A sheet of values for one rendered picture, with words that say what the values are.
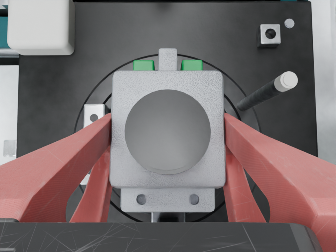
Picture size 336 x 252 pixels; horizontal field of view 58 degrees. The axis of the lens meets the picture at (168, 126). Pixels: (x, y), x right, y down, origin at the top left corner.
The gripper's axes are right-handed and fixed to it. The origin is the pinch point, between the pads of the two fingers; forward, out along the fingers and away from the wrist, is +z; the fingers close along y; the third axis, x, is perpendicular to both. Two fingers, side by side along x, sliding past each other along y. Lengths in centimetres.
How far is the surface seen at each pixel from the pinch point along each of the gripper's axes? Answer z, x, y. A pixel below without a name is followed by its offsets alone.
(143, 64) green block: 6.4, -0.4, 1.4
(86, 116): 7.3, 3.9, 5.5
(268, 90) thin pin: 4.0, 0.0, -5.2
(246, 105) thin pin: 7.4, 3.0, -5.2
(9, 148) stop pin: 8.9, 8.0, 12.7
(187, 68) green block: 6.2, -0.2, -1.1
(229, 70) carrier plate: 12.7, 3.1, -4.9
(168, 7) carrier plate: 16.1, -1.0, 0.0
